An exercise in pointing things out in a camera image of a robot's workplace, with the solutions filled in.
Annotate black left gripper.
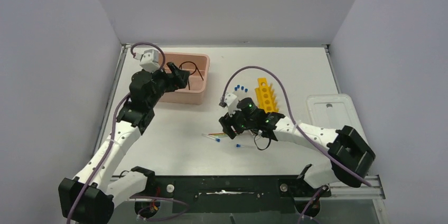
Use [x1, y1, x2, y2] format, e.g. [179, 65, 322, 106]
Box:
[145, 62, 188, 108]

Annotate black wire ring stand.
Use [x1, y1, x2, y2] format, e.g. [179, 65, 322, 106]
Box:
[179, 61, 205, 91]

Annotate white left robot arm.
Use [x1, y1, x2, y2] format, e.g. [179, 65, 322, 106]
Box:
[58, 62, 190, 223]

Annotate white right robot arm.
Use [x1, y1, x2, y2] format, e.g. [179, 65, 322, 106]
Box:
[219, 94, 376, 196]

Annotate red green stirring sticks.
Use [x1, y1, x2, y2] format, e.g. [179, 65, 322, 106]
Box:
[208, 133, 228, 137]

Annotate pink plastic bin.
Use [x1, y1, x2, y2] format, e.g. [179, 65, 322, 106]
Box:
[160, 52, 210, 105]

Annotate yellow test tube rack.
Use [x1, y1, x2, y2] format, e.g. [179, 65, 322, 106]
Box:
[255, 78, 279, 113]

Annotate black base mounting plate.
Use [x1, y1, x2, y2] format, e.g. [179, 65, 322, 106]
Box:
[135, 175, 331, 213]

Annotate white plastic tray lid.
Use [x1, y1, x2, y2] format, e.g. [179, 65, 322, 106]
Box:
[306, 94, 367, 140]

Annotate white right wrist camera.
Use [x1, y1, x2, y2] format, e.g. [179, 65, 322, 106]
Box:
[219, 93, 239, 117]

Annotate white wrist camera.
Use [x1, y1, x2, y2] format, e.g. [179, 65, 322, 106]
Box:
[219, 93, 239, 117]
[135, 49, 161, 73]

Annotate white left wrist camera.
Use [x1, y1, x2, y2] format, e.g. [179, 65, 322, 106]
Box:
[135, 49, 161, 73]

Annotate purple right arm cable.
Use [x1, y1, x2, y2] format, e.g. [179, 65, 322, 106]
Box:
[220, 66, 372, 224]

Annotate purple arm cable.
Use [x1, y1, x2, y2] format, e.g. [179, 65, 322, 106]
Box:
[220, 66, 372, 224]
[66, 42, 190, 224]

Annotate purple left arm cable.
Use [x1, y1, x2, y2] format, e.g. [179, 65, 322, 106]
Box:
[66, 42, 190, 224]

